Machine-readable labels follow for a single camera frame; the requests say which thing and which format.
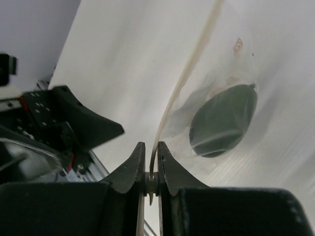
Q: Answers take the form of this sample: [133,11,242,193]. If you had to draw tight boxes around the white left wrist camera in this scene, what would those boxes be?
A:
[0,52,22,100]

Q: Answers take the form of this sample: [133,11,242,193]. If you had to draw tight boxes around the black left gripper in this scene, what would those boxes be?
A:
[0,86,125,183]

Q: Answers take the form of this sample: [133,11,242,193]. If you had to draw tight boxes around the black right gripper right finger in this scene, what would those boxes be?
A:
[157,142,313,236]

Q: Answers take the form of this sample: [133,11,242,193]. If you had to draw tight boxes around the dark green fake food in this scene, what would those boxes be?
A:
[189,84,257,158]

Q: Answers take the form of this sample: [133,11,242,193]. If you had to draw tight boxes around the clear zip top bag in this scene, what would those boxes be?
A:
[148,0,258,190]

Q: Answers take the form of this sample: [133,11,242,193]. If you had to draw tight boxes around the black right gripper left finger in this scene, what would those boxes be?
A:
[0,142,145,236]

